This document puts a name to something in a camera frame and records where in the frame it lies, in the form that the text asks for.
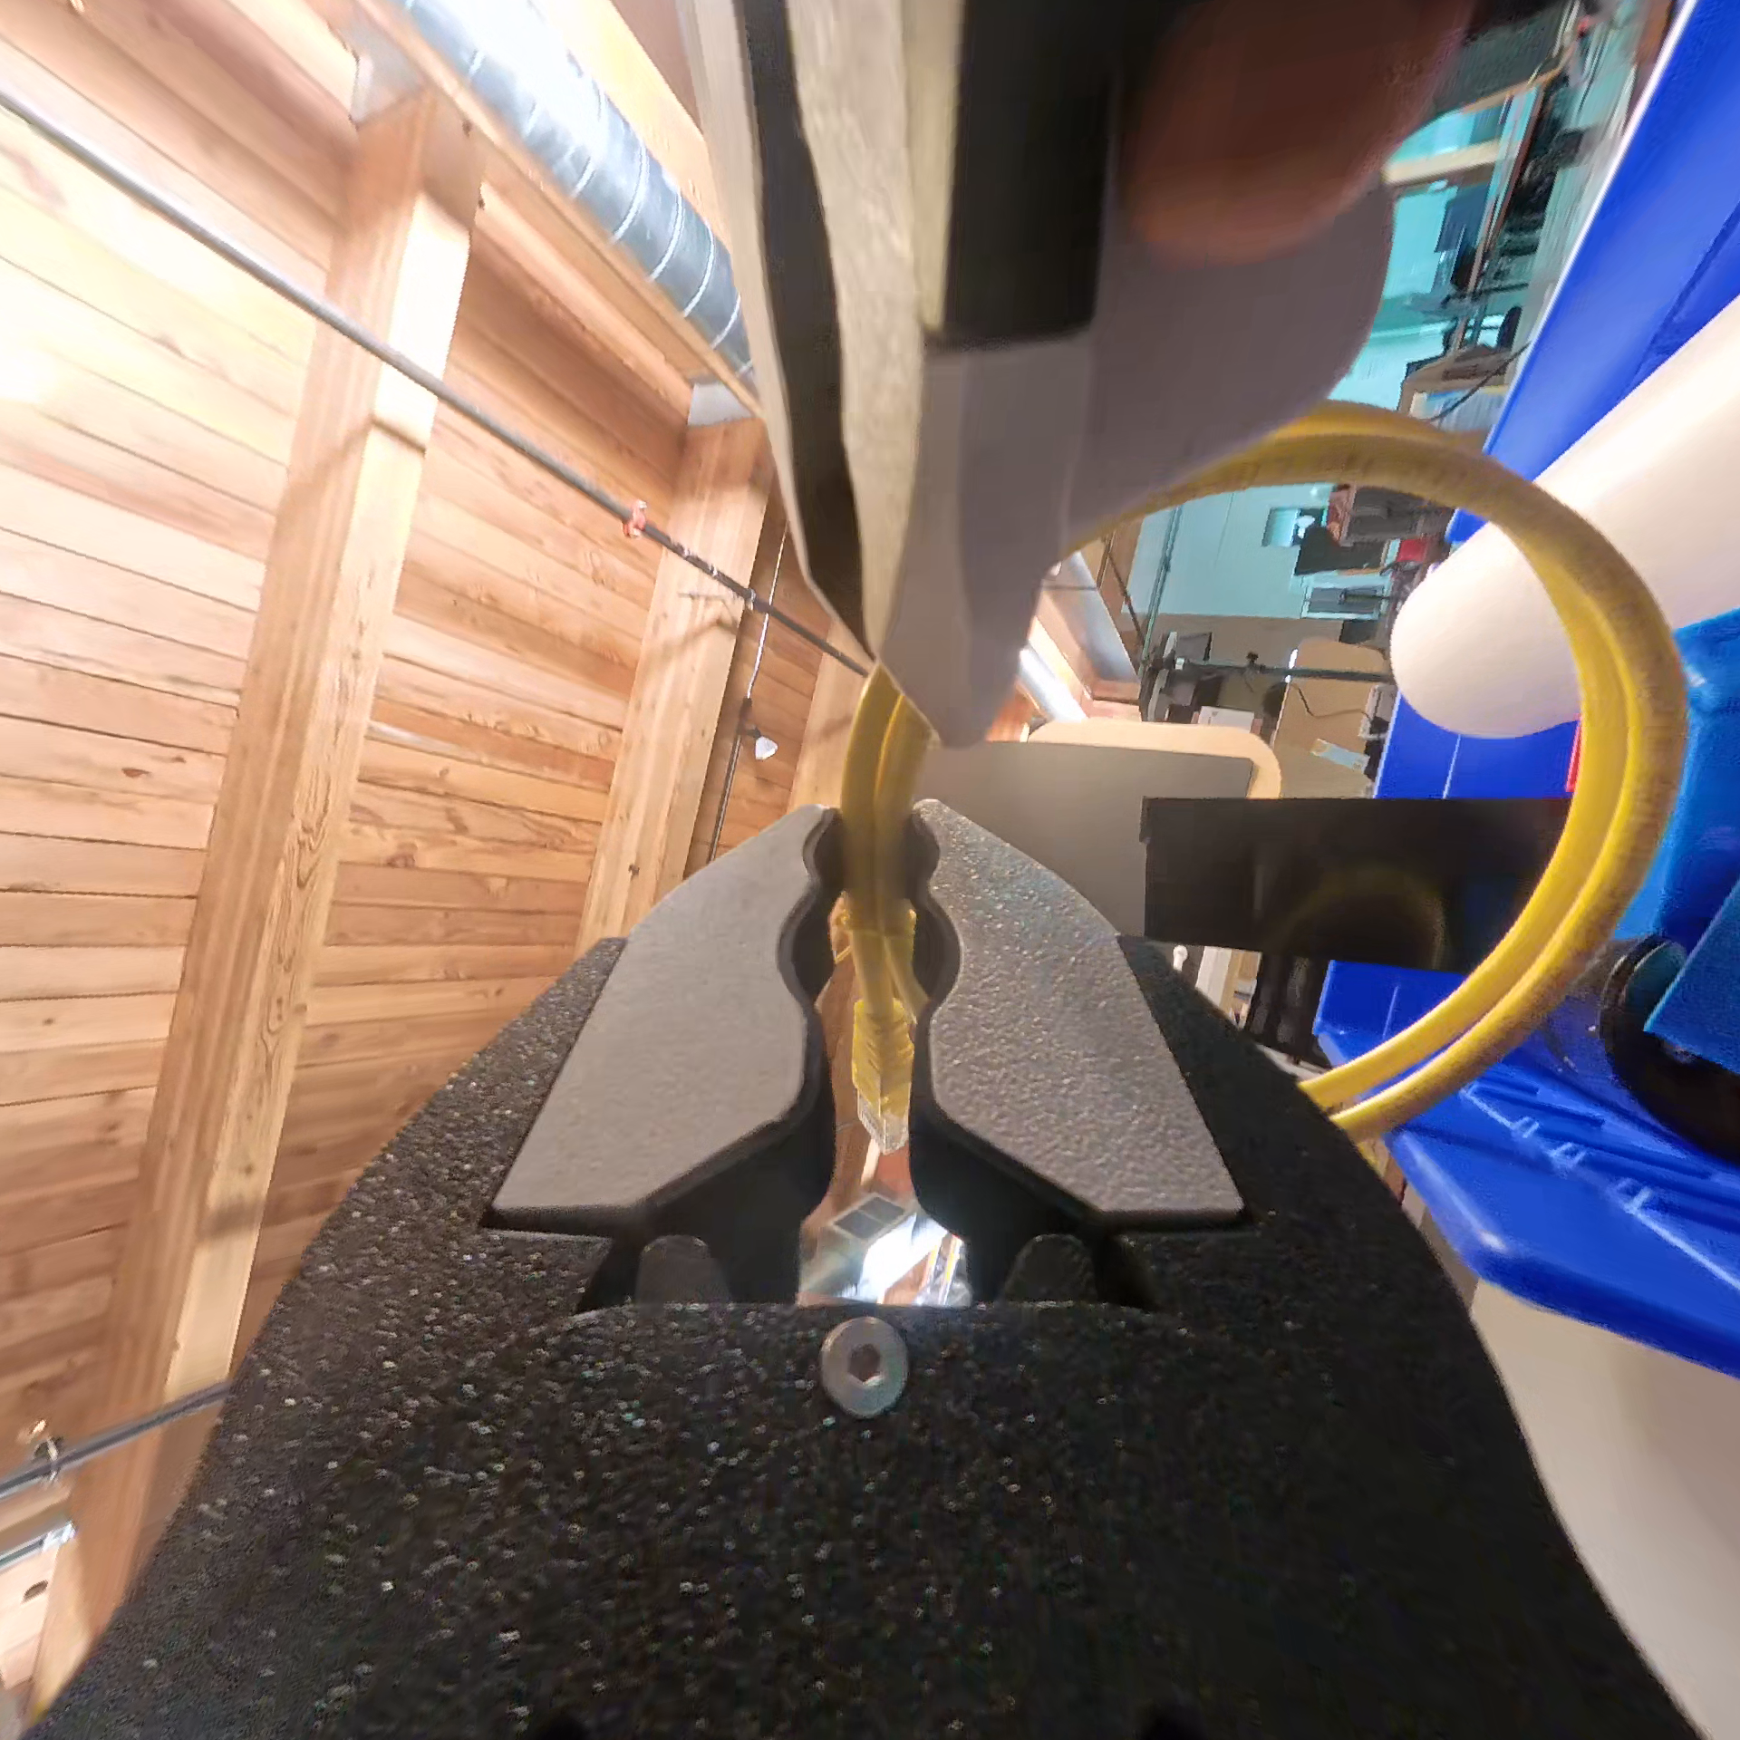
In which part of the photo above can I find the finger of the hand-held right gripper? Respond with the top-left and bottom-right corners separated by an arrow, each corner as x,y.
876,0 -> 1395,752
682,0 -> 960,656

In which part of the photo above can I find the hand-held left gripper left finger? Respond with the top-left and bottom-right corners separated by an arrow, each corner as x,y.
493,800 -> 838,1244

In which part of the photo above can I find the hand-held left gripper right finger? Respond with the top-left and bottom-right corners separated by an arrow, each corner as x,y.
907,798 -> 1245,1240

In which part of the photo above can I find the blue storage bin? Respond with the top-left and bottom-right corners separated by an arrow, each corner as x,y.
1311,0 -> 1740,1342

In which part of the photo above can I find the yellow network cable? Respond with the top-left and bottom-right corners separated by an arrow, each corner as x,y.
831,398 -> 1691,1158

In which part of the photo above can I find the person's right hand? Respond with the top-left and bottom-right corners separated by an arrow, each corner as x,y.
1120,0 -> 1480,267

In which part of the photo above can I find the black backdrop board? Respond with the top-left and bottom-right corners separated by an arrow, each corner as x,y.
926,721 -> 1287,940

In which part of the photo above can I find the black glossy card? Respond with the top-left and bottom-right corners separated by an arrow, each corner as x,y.
1139,792 -> 1573,976

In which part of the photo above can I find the white film roll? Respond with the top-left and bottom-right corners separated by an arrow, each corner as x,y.
1390,291 -> 1740,743

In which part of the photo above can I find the black ceiling rod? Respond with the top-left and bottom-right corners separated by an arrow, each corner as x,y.
0,87 -> 872,677

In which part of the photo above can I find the silver spiral duct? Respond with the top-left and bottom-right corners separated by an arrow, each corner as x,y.
387,0 -> 760,392

